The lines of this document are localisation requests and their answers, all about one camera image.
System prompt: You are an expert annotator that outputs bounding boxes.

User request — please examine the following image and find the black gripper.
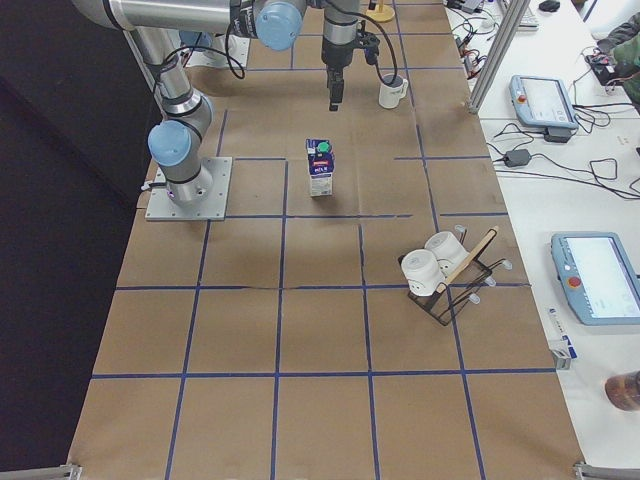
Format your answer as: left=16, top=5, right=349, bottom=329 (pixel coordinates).
left=321, top=24, right=379, bottom=111

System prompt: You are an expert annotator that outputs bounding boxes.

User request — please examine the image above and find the white mug grey inside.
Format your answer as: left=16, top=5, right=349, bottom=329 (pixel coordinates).
left=378, top=73, right=409, bottom=109

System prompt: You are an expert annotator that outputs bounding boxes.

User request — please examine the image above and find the blue white milk carton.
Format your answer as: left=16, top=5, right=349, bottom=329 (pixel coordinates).
left=306, top=138, right=335, bottom=197

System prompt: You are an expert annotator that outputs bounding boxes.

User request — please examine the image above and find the white cup front in rack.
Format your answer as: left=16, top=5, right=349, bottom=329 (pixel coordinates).
left=401, top=249, right=445, bottom=297

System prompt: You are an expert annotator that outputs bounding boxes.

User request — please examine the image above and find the white cup in rack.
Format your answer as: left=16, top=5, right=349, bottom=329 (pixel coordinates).
left=401, top=249, right=445, bottom=297
left=424, top=231, right=469, bottom=277

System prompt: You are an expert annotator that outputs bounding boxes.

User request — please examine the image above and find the white cup rear in rack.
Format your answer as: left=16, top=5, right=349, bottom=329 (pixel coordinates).
left=424, top=231, right=469, bottom=277

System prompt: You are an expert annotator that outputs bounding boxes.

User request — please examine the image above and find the wooden mug tree stand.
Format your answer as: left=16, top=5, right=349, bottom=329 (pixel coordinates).
left=365, top=0, right=395, bottom=23

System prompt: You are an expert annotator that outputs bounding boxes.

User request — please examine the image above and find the black power adapter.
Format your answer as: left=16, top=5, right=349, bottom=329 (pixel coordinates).
left=503, top=149, right=532, bottom=168

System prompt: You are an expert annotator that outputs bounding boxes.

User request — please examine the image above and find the far blue teach pendant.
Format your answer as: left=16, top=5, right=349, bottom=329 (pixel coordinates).
left=509, top=75, right=578, bottom=130

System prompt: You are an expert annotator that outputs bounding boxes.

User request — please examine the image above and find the blue teach pendant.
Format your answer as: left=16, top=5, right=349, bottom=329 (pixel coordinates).
left=509, top=75, right=578, bottom=130
left=551, top=231, right=639, bottom=326

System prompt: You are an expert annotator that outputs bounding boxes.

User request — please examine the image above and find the wooden stick on rack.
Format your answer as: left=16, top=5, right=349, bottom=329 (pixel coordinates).
left=435, top=226, right=499, bottom=294

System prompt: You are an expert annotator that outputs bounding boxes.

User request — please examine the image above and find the near blue teach pendant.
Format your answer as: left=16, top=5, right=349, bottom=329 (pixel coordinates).
left=551, top=231, right=639, bottom=326

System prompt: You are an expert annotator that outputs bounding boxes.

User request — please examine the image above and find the small blue white box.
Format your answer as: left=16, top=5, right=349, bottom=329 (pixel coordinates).
left=547, top=308, right=578, bottom=371

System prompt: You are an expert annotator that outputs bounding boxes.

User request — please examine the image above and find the brown glass bottle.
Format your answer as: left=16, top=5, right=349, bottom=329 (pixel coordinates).
left=605, top=371, right=639, bottom=411

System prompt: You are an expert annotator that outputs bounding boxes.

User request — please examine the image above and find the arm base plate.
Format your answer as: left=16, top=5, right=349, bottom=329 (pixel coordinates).
left=145, top=157, right=233, bottom=221
left=188, top=35, right=250, bottom=69

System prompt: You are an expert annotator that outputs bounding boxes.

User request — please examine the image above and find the aluminium frame post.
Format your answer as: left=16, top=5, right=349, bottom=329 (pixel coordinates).
left=467, top=0, right=529, bottom=114

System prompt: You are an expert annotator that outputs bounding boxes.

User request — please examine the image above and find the black wire cup rack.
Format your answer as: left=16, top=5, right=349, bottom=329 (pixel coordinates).
left=398, top=225, right=512, bottom=326

